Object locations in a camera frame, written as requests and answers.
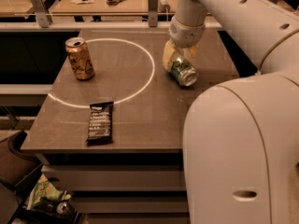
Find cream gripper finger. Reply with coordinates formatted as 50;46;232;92
184;45;198;62
163;40;182;72

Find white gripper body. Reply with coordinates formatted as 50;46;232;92
168;17;206;48

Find green soda can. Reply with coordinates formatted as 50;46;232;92
170;57;197;87

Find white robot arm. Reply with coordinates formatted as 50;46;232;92
164;0;299;224

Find gold soda can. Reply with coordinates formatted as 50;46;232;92
65;37;95;80

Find can in floor bin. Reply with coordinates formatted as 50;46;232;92
56;202;74;217

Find white power strip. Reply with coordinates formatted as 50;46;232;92
158;0;170;13

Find scissors on back desk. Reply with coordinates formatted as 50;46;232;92
106;0;127;6

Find black snack bar wrapper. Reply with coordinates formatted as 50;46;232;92
87;101;114;144

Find grey drawer cabinet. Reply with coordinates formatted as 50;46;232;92
42;153;190;224

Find green chip bag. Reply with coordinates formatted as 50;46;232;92
27;175;71;210

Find dark round chair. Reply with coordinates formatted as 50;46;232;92
7;131;40;163

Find grey metal bracket centre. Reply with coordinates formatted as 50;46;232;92
148;0;158;27

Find grey metal bracket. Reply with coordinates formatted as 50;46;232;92
30;0;52;28
148;0;158;27

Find grey metal bracket left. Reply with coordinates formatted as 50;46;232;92
30;0;52;28

